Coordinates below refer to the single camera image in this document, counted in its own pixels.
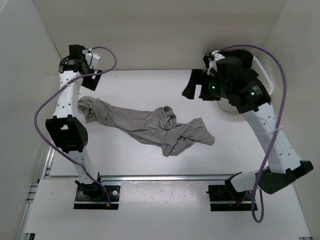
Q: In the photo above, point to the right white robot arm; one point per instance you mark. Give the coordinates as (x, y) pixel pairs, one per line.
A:
(284, 165)

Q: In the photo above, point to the white laundry basket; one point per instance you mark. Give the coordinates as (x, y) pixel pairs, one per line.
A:
(262, 76)

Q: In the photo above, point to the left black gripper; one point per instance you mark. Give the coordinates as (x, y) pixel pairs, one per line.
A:
(91, 83)

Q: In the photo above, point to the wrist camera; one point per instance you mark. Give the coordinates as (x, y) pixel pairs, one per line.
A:
(215, 60)
(92, 59)

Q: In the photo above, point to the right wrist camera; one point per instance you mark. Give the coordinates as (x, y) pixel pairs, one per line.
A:
(215, 60)

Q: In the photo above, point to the aluminium front rail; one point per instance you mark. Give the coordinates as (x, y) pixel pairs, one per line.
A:
(188, 177)

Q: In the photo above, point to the aluminium rail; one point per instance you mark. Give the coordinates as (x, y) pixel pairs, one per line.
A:
(188, 177)
(46, 164)

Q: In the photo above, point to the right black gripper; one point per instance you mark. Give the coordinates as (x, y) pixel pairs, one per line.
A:
(198, 77)

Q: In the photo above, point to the black garment in basket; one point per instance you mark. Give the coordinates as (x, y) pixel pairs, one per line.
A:
(245, 56)

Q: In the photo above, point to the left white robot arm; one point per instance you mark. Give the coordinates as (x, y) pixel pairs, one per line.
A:
(67, 132)

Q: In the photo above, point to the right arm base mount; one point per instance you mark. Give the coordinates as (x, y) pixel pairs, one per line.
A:
(224, 197)

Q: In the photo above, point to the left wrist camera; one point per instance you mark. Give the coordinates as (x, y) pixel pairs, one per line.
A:
(92, 59)

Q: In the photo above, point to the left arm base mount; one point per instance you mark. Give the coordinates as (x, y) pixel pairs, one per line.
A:
(93, 197)

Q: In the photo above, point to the grey trousers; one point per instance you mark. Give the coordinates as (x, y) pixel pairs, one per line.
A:
(158, 127)

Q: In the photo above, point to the aluminium left rail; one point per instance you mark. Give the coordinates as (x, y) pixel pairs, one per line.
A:
(46, 164)

